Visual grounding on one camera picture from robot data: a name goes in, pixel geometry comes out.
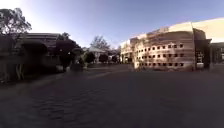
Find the tall dark tree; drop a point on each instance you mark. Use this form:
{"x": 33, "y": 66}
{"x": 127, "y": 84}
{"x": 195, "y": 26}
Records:
{"x": 13, "y": 21}

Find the distant tree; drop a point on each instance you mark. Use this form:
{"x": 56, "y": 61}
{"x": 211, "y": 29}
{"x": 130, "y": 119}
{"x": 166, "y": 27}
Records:
{"x": 99, "y": 42}

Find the pale large building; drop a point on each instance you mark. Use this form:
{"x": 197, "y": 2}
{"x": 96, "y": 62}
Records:
{"x": 210, "y": 30}

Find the small white building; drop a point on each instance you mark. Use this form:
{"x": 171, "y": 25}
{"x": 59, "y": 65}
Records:
{"x": 95, "y": 50}

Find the round dark bush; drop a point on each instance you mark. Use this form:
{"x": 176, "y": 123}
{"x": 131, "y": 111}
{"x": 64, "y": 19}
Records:
{"x": 103, "y": 58}
{"x": 89, "y": 58}
{"x": 115, "y": 58}

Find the building with flat roof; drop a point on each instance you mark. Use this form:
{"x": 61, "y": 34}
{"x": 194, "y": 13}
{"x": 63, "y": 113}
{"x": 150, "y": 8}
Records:
{"x": 40, "y": 38}

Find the row of dark bushes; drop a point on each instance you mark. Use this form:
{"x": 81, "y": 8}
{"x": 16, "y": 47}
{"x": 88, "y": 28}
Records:
{"x": 33, "y": 60}

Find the brick building with holes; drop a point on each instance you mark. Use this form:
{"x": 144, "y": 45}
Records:
{"x": 166, "y": 50}

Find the dark brick paved ground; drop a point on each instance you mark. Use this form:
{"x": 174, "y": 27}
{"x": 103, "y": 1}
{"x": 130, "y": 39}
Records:
{"x": 126, "y": 100}

